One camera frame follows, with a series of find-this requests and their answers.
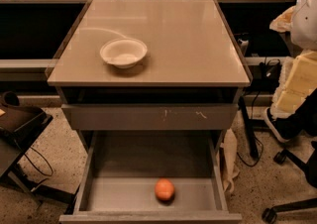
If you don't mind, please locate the black cable loop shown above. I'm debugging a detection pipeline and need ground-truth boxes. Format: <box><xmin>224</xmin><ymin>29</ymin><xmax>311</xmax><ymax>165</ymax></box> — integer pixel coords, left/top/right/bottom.
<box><xmin>23</xmin><ymin>146</ymin><xmax>54</xmax><ymax>178</ymax></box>

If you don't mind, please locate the closed top drawer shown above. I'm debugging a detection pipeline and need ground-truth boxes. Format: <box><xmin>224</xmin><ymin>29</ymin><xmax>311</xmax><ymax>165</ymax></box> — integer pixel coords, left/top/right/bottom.
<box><xmin>61</xmin><ymin>104</ymin><xmax>238</xmax><ymax>131</ymax></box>

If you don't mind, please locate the black floor cable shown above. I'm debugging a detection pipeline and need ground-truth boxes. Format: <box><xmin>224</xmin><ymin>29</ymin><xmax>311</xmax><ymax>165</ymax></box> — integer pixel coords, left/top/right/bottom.
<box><xmin>236</xmin><ymin>90</ymin><xmax>264</xmax><ymax>168</ymax></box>

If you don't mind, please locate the black side table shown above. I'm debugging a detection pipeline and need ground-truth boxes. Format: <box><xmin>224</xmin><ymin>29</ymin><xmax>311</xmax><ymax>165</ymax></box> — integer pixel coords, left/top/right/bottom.
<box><xmin>0</xmin><ymin>91</ymin><xmax>53</xmax><ymax>206</ymax></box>

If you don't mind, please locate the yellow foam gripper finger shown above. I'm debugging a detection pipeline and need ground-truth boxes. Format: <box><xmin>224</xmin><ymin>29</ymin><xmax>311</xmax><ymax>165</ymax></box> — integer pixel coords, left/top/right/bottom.
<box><xmin>276</xmin><ymin>51</ymin><xmax>317</xmax><ymax>113</ymax></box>

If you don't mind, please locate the orange fruit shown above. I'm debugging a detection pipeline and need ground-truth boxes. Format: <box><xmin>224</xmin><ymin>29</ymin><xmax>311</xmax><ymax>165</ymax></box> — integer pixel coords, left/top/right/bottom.
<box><xmin>155</xmin><ymin>178</ymin><xmax>175</xmax><ymax>201</ymax></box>

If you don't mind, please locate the open middle drawer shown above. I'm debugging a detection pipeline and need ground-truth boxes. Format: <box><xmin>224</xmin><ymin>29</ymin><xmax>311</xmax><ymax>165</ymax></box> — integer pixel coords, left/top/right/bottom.
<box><xmin>59</xmin><ymin>131</ymin><xmax>242</xmax><ymax>224</ymax></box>

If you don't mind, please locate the black sneaker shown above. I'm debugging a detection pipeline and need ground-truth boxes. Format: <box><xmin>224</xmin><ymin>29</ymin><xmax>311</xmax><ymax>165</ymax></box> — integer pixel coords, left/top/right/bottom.
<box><xmin>264</xmin><ymin>108</ymin><xmax>288</xmax><ymax>143</ymax></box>

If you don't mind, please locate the black office chair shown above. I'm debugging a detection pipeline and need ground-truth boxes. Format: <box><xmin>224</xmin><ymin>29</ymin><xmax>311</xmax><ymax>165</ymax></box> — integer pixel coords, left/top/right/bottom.
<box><xmin>261</xmin><ymin>141</ymin><xmax>317</xmax><ymax>224</ymax></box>

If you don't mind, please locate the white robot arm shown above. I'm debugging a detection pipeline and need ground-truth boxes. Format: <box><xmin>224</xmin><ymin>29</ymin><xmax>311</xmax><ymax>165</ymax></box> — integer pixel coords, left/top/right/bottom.
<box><xmin>269</xmin><ymin>0</ymin><xmax>317</xmax><ymax>114</ymax></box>

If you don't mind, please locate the white paper bowl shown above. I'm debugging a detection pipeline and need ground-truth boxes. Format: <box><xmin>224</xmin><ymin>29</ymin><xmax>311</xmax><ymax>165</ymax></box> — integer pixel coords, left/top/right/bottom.
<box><xmin>100</xmin><ymin>38</ymin><xmax>148</xmax><ymax>68</ymax></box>

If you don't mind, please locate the grey drawer cabinet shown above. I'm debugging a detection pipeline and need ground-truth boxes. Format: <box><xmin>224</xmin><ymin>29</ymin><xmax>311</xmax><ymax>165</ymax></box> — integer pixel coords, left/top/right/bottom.
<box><xmin>45</xmin><ymin>0</ymin><xmax>254</xmax><ymax>224</ymax></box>

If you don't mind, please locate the black trouser leg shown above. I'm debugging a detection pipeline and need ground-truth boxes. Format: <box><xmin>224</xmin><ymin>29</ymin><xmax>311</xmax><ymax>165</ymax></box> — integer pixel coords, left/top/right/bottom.
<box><xmin>276</xmin><ymin>89</ymin><xmax>317</xmax><ymax>140</ymax></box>

